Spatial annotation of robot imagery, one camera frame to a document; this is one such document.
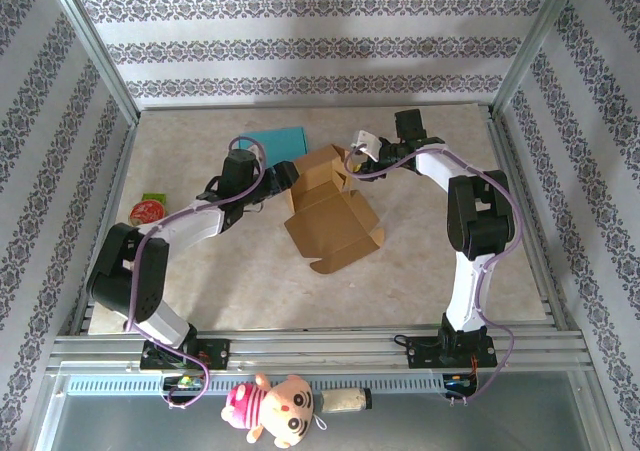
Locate aluminium frame post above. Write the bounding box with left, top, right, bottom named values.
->
left=491, top=0, right=592, bottom=118
left=42, top=0, right=142, bottom=127

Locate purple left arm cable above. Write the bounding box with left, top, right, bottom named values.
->
left=123, top=135, right=267, bottom=411

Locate blue white paper box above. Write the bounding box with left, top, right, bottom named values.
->
left=234, top=126, right=307, bottom=165

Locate aluminium mounting rail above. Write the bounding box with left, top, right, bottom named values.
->
left=47, top=323, right=594, bottom=377

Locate aluminium side rail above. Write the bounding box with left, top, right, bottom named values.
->
left=69, top=120, right=139, bottom=337
left=485, top=105, right=584, bottom=333

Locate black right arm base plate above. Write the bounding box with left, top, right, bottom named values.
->
left=394, top=334, right=499, bottom=371

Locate beige cylinder black cap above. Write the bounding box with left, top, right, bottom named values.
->
left=319, top=387, right=374, bottom=415

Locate small circuit board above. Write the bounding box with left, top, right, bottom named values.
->
left=162, top=374, right=204, bottom=391
left=443, top=373, right=479, bottom=390

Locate grey slotted cable duct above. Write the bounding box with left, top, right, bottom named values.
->
left=64, top=374, right=451, bottom=397

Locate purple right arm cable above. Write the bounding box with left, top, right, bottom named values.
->
left=343, top=145, right=524, bottom=406

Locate red round tin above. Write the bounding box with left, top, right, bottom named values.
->
left=128, top=199, right=166, bottom=235

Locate pink plush doll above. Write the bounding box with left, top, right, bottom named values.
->
left=220, top=372, right=329, bottom=450

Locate brown cardboard box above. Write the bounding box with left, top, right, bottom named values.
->
left=283, top=143, right=387, bottom=276

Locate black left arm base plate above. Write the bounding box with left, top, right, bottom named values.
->
left=139, top=338, right=232, bottom=372

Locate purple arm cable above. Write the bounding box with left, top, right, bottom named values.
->
left=123, top=135, right=267, bottom=411
left=343, top=145, right=524, bottom=406

